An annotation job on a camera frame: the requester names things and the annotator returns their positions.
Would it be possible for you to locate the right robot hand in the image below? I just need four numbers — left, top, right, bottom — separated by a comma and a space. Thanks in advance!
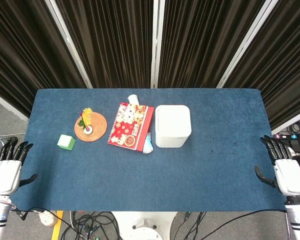
254, 135, 300, 196

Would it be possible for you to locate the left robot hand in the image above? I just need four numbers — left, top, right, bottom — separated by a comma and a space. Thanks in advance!
0, 136, 38, 196

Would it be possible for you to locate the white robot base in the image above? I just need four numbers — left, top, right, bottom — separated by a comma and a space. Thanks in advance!
110, 211, 178, 240

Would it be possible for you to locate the white square box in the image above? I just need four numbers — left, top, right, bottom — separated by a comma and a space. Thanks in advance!
154, 104, 192, 149

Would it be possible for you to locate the black power strip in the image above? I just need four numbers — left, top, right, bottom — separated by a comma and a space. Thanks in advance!
272, 133, 300, 141

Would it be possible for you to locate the white shoe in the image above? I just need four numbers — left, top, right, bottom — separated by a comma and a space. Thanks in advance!
38, 210, 58, 228

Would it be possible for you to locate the green and white cube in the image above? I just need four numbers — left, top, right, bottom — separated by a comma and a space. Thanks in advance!
56, 134, 76, 151

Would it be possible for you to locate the yellow flower ornament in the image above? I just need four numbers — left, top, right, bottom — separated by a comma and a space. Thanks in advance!
76, 107, 95, 135

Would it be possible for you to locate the woven round coaster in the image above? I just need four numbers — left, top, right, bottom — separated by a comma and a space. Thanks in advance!
74, 111, 108, 143

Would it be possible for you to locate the red spiral desk calendar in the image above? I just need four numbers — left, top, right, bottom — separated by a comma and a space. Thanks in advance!
107, 102, 155, 153

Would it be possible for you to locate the blue table cloth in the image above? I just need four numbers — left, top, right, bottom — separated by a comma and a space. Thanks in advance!
9, 88, 286, 212

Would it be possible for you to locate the light blue white tube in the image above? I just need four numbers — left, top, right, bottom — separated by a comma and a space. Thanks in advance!
143, 131, 154, 154

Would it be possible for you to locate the black cable bundle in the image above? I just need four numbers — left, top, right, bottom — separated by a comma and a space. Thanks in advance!
69, 211, 123, 240

